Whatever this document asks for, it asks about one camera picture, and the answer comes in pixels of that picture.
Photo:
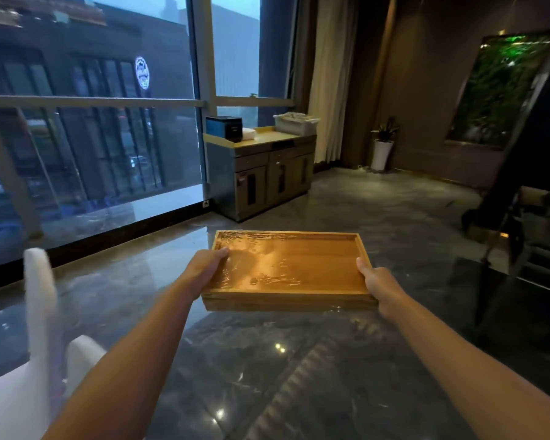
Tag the person's left hand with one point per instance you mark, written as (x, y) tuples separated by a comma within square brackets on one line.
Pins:
[(200, 272)]

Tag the person's right hand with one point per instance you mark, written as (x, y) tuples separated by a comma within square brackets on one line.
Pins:
[(381, 288)]

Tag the person's left thumb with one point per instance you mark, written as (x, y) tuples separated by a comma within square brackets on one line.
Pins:
[(215, 254)]

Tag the person's right thumb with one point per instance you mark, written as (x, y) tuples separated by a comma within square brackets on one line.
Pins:
[(364, 268)]

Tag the wooden tray with plastic wrap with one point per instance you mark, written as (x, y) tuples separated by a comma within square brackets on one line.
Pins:
[(286, 270)]

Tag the person's right forearm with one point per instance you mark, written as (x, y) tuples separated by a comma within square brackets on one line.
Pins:
[(474, 371)]

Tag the person's left forearm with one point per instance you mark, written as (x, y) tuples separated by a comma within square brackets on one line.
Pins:
[(123, 364)]

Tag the wooden service cabinet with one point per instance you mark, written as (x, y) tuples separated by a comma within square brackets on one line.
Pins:
[(266, 171)]

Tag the white folded cloth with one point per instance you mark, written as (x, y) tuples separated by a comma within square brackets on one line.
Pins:
[(248, 133)]

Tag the potted plant in white pot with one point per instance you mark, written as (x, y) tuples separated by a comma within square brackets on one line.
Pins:
[(383, 144)]

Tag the black box appliance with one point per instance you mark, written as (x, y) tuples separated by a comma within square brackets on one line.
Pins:
[(223, 128)]

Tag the white plastic container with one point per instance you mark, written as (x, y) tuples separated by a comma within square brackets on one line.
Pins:
[(297, 123)]

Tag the beige curtain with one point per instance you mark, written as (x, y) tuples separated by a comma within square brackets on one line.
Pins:
[(332, 77)]

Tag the round illuminated sign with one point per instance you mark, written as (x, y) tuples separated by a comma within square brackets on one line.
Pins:
[(142, 73)]

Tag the metal window railing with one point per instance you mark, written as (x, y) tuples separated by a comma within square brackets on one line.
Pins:
[(91, 103)]

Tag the green plant wall panel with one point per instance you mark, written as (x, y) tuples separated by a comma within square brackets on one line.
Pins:
[(497, 86)]

